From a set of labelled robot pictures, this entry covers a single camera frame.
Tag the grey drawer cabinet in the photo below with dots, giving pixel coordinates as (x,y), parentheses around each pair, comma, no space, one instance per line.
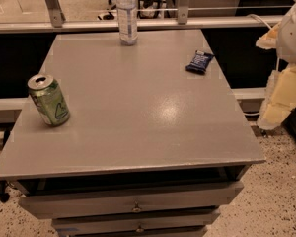
(138,120)

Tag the grey top drawer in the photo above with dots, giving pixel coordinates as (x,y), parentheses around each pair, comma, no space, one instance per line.
(131,200)

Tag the clear blue-label plastic bottle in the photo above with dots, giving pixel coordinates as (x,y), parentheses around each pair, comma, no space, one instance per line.
(127,21)

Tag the green soda can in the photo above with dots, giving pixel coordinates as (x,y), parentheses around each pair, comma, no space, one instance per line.
(49,100)

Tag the grey metal railing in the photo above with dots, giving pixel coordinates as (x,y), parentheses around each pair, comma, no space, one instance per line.
(61,16)

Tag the grey drawer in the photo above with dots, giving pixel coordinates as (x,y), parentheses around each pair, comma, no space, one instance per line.
(137,222)
(131,200)

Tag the blue snack bar wrapper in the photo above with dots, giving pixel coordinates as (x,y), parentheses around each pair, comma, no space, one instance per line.
(199,62)

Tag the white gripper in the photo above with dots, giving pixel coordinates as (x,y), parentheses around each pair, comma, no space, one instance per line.
(293,37)

